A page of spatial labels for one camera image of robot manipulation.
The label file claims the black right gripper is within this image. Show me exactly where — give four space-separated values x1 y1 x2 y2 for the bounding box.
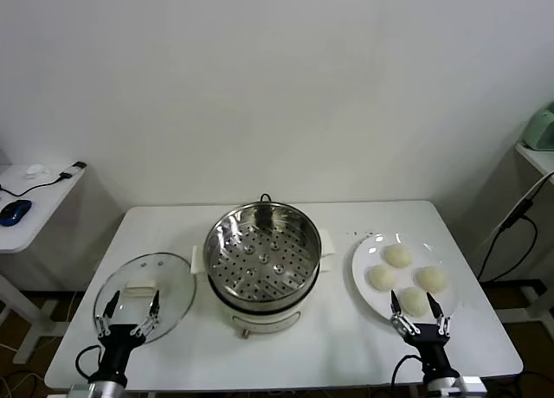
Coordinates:
390 290 460 382

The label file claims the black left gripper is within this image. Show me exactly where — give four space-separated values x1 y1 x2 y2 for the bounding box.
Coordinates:
88 289 161 381

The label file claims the white steamed baozi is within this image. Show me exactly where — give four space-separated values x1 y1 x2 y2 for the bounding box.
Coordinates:
398 286 431 318
383 243 414 270
415 266 448 294
367 265 398 293

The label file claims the round glass pot lid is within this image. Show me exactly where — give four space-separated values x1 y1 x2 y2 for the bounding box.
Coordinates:
93 252 198 345

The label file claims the stainless steel steamer basket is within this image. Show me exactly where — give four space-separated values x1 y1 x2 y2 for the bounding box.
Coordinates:
203 202 323 309

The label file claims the white round plate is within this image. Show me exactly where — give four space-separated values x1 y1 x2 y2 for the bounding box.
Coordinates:
350 232 459 328

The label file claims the white side desk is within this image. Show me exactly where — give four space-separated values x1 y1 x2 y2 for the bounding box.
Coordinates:
0 163 126 364

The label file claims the blue computer mouse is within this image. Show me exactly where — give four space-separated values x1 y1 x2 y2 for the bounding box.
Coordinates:
0 198 34 227

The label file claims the small white crumpled object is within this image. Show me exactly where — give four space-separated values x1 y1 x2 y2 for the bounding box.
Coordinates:
23 164 51 181

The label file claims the white side table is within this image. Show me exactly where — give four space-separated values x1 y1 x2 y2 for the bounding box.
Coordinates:
475 141 554 330

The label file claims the pale green appliance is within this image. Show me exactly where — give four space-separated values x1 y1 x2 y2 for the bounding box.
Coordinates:
521 101 554 152

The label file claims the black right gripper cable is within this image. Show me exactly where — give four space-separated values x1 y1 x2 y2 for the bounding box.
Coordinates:
390 354 423 395

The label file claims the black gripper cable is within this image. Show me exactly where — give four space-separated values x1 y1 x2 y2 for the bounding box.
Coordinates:
75 344 106 376
390 354 423 395

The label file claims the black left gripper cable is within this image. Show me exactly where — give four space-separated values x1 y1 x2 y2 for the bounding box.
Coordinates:
75 344 106 376

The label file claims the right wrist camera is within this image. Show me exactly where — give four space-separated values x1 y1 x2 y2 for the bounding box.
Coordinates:
458 375 489 397

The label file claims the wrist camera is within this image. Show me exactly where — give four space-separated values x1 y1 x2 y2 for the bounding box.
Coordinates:
458 375 489 397
67 382 97 398

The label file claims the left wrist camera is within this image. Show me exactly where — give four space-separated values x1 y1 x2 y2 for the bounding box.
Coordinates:
67 382 97 398

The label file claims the white hanging cable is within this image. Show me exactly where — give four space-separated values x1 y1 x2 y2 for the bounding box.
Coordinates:
475 171 554 254

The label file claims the thin charging cable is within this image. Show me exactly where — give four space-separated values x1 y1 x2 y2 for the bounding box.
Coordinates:
0 170 73 198

